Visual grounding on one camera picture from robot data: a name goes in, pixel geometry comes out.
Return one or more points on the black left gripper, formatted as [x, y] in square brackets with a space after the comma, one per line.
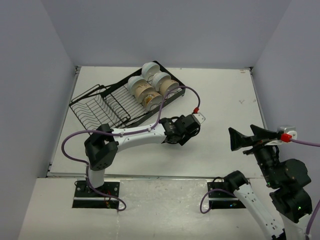
[187, 137]

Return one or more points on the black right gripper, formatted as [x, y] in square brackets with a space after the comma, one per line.
[237, 139]

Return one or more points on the plain beige bowl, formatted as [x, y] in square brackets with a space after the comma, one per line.
[167, 86]

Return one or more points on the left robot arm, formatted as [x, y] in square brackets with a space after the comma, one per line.
[105, 142]

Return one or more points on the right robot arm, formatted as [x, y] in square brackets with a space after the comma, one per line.
[287, 178]

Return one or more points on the beige bowl colourful flower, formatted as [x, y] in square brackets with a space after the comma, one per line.
[152, 100]

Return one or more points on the pale blue bowl right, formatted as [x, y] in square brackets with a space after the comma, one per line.
[159, 78]

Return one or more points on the pale blue bowl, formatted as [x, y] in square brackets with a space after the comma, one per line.
[134, 82]
[159, 78]
[149, 69]

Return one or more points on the beige bowl brown motif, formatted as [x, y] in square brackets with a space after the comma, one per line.
[142, 90]

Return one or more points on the pale blue bowl rear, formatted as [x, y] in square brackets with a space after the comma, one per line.
[149, 69]

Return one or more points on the pale blue bowl left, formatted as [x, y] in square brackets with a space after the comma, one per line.
[134, 82]

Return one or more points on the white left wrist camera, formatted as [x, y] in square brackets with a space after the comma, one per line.
[200, 117]

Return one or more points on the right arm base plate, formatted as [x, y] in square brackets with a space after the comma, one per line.
[222, 200]

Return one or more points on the black wire dish rack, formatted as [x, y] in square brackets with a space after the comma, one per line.
[113, 104]

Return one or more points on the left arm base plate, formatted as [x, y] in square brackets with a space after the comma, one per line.
[85, 198]

